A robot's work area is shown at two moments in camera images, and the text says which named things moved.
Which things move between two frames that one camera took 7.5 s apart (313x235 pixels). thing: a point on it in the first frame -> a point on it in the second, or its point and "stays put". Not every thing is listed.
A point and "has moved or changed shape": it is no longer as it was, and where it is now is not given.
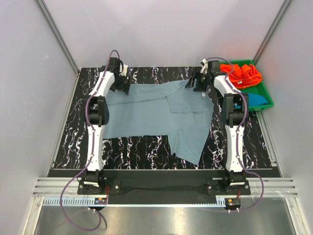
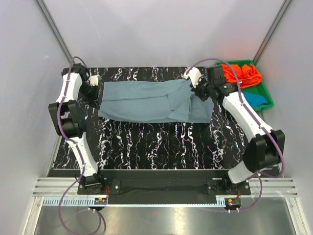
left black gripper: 122,87 -> 94,99
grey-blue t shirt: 182,113 has moved or changed shape
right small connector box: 232,203 stays put
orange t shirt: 242,77 stays put
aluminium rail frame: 258,187 stays put
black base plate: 165,186 stays put
